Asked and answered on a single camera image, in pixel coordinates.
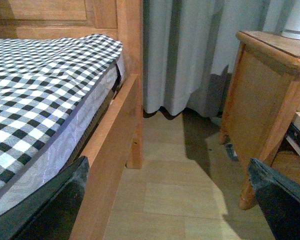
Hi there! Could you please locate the grey mattress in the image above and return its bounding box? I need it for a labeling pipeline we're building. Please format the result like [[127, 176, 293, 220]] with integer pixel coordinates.
[[0, 55, 125, 215]]

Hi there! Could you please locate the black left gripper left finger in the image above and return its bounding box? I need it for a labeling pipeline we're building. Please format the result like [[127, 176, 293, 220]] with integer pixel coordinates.
[[0, 156, 90, 240]]

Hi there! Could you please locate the grey-green curtain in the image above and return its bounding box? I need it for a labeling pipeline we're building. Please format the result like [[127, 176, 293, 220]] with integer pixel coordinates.
[[143, 0, 293, 117]]

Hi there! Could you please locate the wooden bed frame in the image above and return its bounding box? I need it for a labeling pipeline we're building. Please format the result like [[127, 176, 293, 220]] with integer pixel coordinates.
[[0, 0, 143, 240]]

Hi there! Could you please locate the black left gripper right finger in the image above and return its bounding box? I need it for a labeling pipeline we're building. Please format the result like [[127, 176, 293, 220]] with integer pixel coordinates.
[[247, 158, 300, 240]]

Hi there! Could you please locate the white slatted cylindrical device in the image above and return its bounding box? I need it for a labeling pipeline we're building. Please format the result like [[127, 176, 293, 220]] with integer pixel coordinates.
[[281, 0, 300, 41]]

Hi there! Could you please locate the wooden nightstand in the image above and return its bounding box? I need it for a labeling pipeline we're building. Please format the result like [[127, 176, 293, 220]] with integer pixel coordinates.
[[218, 30, 300, 210]]

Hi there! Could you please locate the black white checkered bedsheet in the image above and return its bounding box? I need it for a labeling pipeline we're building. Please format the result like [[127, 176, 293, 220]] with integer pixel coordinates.
[[0, 34, 123, 190]]

